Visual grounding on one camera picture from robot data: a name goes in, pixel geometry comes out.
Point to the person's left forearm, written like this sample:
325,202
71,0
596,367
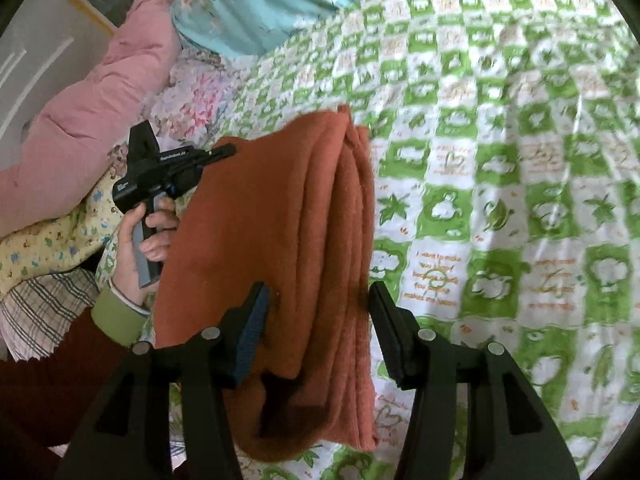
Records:
60,375

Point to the green checkered bedsheet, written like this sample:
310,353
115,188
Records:
500,210

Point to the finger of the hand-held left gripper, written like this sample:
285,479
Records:
220,154

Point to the yellow printed cloth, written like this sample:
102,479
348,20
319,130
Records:
50,250

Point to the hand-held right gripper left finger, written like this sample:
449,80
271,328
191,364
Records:
250,341

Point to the plaid cloth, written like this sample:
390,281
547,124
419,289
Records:
40,310

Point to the teal floral quilt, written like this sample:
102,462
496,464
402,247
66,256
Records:
260,5

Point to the person's left hand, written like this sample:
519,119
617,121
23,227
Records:
125,260

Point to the rust orange knit sweater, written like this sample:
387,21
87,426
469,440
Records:
280,220

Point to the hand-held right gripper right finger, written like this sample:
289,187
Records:
395,341

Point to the pastel floral cloth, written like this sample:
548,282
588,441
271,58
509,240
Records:
200,95

